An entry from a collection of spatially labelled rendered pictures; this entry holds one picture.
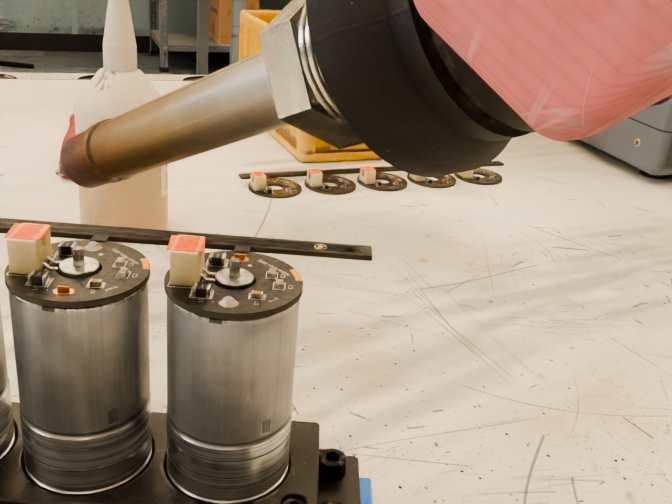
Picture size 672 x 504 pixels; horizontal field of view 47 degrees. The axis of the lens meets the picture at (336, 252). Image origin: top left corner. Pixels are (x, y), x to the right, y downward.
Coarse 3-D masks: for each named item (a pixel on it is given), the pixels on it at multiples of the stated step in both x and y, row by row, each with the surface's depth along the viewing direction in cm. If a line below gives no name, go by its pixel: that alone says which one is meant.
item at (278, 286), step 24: (216, 264) 15; (264, 264) 15; (288, 264) 15; (168, 288) 14; (192, 288) 13; (216, 288) 14; (264, 288) 14; (288, 288) 14; (192, 312) 13; (216, 312) 13; (240, 312) 13; (264, 312) 13
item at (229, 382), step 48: (240, 288) 14; (192, 336) 13; (240, 336) 13; (288, 336) 14; (192, 384) 14; (240, 384) 14; (288, 384) 15; (192, 432) 14; (240, 432) 14; (288, 432) 15; (192, 480) 15; (240, 480) 15
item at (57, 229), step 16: (0, 224) 15; (48, 224) 16; (64, 224) 16; (80, 224) 16; (112, 240) 15; (128, 240) 15; (144, 240) 15; (160, 240) 15; (208, 240) 16; (224, 240) 16; (240, 240) 16; (256, 240) 16; (272, 240) 16; (288, 240) 16; (320, 256) 16; (336, 256) 16; (352, 256) 16; (368, 256) 16
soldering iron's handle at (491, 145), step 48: (336, 0) 6; (384, 0) 6; (336, 48) 6; (384, 48) 6; (432, 48) 5; (336, 96) 6; (384, 96) 6; (432, 96) 6; (480, 96) 5; (384, 144) 6; (432, 144) 6; (480, 144) 6
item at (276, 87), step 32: (288, 32) 7; (256, 64) 8; (288, 64) 7; (160, 96) 9; (192, 96) 9; (224, 96) 8; (256, 96) 8; (288, 96) 7; (320, 96) 7; (96, 128) 10; (128, 128) 10; (160, 128) 9; (192, 128) 9; (224, 128) 8; (256, 128) 8; (320, 128) 7; (64, 160) 11; (96, 160) 10; (128, 160) 10; (160, 160) 10
